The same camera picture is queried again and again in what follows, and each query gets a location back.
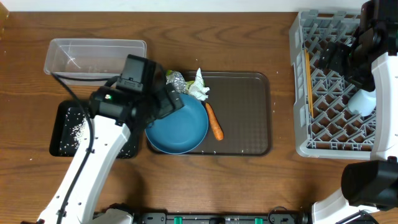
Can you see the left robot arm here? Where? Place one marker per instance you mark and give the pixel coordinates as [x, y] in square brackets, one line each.
[125, 105]

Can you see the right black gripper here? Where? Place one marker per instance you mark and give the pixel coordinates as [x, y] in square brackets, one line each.
[339, 53]

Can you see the crumpled white tissue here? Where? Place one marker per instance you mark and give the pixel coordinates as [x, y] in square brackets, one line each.
[197, 88]

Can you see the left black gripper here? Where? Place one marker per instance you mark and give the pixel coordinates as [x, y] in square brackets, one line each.
[170, 104]

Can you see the orange carrot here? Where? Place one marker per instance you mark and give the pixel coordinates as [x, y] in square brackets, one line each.
[215, 126]

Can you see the crumpled foil wrapper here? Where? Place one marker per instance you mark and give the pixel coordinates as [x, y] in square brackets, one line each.
[178, 81]

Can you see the wooden chopstick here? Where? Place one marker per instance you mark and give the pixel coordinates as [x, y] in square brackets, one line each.
[310, 87]
[308, 81]

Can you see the dark blue plate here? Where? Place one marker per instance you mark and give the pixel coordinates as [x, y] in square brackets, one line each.
[181, 131]

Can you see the clear plastic bin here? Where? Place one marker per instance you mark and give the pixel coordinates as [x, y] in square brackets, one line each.
[91, 58]

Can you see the light blue cup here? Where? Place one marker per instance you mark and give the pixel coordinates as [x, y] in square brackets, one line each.
[362, 102]

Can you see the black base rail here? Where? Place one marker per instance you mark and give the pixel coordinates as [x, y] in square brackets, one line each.
[278, 215]

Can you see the black plastic tray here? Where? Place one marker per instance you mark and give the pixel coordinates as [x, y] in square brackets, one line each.
[66, 133]

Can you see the white rice pile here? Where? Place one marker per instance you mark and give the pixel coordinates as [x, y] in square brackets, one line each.
[74, 132]

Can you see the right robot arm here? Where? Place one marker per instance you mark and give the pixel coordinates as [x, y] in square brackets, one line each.
[371, 186]

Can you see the grey dishwasher rack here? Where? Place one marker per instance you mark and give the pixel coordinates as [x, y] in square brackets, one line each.
[323, 125]

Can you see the dark brown serving tray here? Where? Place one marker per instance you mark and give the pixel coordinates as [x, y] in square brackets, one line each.
[241, 103]

